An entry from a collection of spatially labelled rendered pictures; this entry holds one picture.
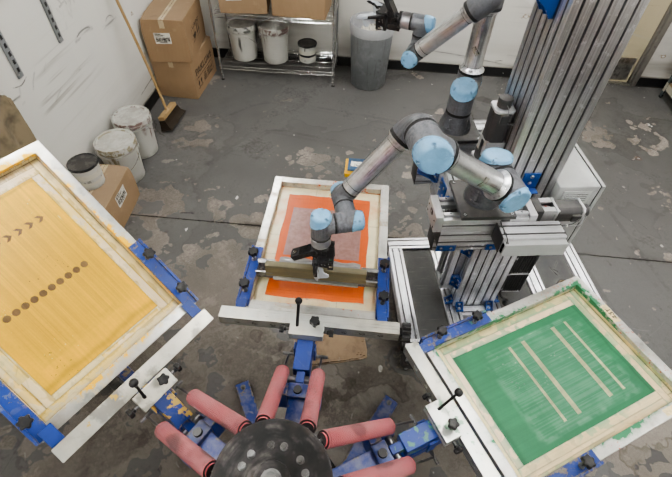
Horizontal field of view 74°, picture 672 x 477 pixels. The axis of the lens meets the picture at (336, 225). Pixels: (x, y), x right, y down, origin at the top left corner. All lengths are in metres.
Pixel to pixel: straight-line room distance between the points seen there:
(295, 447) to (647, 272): 3.11
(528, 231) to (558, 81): 0.59
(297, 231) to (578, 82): 1.28
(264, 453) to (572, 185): 1.64
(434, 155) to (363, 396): 1.68
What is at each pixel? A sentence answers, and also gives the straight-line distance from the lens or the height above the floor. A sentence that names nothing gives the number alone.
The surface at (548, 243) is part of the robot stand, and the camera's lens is 1.99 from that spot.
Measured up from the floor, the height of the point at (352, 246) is 0.96.
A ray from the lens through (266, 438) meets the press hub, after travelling 1.27.
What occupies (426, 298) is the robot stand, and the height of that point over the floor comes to 0.21.
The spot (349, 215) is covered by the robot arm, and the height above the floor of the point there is 1.39.
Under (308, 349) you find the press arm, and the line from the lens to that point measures 1.66.
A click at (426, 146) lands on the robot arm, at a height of 1.71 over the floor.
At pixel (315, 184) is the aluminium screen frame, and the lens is 2.27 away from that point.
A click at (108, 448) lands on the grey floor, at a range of 2.85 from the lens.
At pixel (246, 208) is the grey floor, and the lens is 3.59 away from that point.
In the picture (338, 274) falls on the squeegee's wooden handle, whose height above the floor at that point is 1.09.
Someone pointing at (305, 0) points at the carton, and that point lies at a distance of 4.64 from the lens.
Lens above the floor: 2.52
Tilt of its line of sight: 48 degrees down
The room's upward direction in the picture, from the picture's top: 2 degrees clockwise
